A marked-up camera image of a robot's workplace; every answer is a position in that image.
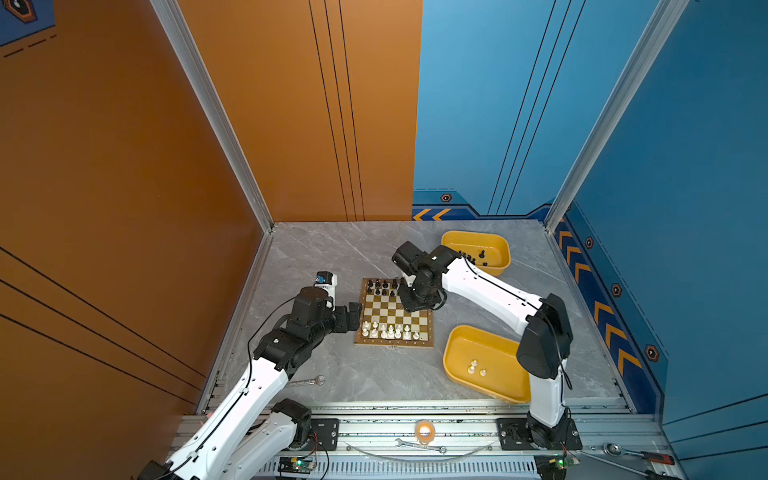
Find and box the wooden chess board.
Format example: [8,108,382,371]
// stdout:
[354,277,434,348]

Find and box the yellow tray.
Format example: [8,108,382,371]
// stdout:
[441,230,511,277]
[443,325,532,404]

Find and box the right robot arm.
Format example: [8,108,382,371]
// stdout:
[392,241,575,450]

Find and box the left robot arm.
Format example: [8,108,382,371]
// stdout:
[138,286,363,479]

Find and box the green circuit board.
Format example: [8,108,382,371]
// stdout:
[276,457,317,479]

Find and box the silver wrench on table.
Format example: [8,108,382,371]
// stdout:
[288,375,326,387]

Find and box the orange tape roll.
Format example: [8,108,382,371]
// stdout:
[414,420,436,445]

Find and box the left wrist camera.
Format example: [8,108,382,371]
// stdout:
[314,271,338,299]

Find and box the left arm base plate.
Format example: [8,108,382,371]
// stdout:
[300,417,340,452]

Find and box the silver wrench on rail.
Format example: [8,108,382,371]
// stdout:
[395,438,447,455]

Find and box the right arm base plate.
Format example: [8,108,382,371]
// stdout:
[496,416,583,451]

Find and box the red handled ratchet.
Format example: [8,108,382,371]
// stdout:
[603,443,676,465]

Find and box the aluminium corner post left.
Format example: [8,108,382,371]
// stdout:
[150,0,274,234]

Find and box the aluminium corner post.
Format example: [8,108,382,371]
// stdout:
[544,0,689,234]
[150,0,274,234]

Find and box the aluminium corner post right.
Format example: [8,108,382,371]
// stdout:
[544,0,689,234]

